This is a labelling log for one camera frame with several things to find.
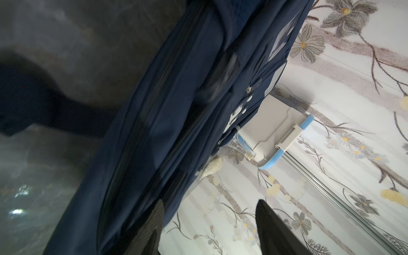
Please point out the navy blue backpack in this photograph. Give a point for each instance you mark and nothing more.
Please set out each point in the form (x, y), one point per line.
(109, 106)

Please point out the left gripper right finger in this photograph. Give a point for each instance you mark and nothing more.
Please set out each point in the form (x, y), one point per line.
(274, 236)

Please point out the white box with blue lid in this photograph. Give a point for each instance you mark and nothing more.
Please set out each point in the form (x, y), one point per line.
(271, 132)

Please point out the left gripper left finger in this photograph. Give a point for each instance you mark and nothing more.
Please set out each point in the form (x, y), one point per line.
(146, 241)

